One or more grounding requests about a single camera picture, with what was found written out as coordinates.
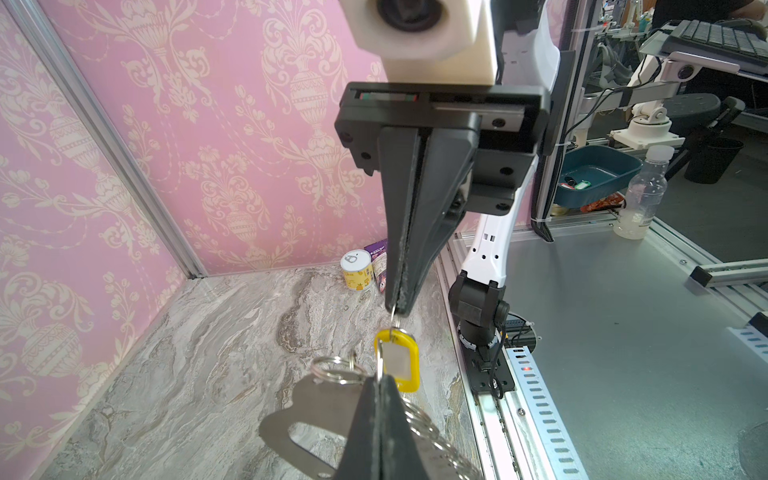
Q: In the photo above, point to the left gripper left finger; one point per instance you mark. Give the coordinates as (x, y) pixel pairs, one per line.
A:
(361, 459)

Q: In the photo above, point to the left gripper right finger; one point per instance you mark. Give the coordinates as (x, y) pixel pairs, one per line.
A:
(399, 458)

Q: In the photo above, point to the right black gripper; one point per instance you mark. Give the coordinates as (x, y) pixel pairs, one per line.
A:
(441, 150)

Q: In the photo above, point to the silver metal key holder plate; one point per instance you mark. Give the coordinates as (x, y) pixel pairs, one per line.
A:
(327, 399)

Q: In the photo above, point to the yellow key tag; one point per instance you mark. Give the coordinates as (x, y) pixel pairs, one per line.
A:
(398, 355)

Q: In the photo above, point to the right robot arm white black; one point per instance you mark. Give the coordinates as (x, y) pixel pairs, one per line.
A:
(527, 56)

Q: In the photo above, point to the purple snack packet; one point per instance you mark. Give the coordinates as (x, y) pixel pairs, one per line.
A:
(378, 254)

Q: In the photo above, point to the yellow cup white lid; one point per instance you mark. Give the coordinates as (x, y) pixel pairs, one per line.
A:
(356, 266)

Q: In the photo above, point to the teal plastic bin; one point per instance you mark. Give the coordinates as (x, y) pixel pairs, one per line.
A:
(592, 173)

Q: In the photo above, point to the clear plastic bottle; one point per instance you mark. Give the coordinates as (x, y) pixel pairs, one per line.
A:
(644, 194)

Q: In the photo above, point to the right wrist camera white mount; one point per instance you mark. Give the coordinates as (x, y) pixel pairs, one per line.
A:
(427, 42)

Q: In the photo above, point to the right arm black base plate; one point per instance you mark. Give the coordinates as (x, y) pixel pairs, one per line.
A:
(488, 371)

